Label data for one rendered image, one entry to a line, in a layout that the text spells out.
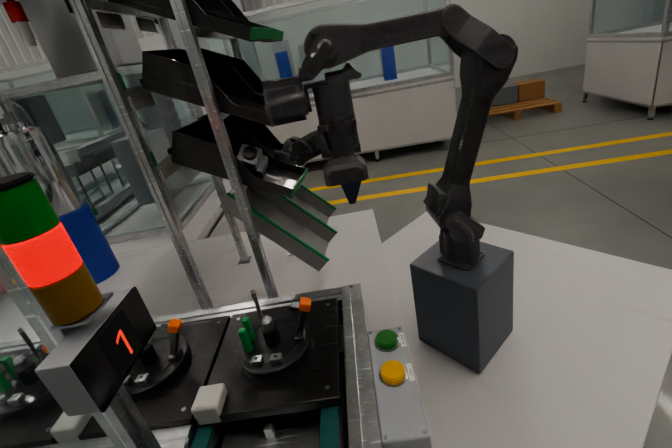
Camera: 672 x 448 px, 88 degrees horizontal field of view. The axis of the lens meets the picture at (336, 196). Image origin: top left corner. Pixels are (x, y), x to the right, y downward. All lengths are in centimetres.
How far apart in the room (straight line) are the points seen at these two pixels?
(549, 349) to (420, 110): 388
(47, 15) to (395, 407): 180
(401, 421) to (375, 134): 408
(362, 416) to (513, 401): 28
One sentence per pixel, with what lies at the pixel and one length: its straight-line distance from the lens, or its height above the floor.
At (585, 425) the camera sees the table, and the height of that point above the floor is 86.
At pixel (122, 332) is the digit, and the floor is 121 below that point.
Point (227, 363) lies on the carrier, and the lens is 76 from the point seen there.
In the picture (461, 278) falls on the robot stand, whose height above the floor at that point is 106.
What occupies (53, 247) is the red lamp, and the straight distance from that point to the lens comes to 45.
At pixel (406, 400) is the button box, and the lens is 63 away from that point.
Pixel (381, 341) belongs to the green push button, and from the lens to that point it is 69.
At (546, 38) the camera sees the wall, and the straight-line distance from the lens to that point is 993.
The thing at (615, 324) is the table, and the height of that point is 86.
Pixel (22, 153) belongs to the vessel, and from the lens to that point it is 143.
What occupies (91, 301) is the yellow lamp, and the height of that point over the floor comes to 127.
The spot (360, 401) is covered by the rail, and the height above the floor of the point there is 95.
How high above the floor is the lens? 147
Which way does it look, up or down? 23 degrees down
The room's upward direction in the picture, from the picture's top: 12 degrees counter-clockwise
